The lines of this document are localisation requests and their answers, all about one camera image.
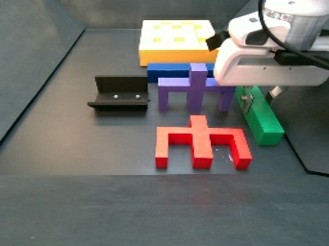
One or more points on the red E-shaped block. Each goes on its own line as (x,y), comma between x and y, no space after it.
(201,137)

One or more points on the purple E-shaped block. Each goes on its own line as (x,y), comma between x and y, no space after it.
(194,85)

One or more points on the yellow board with slots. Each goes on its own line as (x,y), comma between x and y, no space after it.
(175,41)

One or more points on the black angled bracket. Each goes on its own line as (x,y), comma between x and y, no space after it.
(120,93)

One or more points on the green rectangular block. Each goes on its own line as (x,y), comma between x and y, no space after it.
(261,119)

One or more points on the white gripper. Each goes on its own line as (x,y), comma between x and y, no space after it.
(245,63)

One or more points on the blue rectangular block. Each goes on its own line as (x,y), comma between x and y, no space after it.
(178,71)

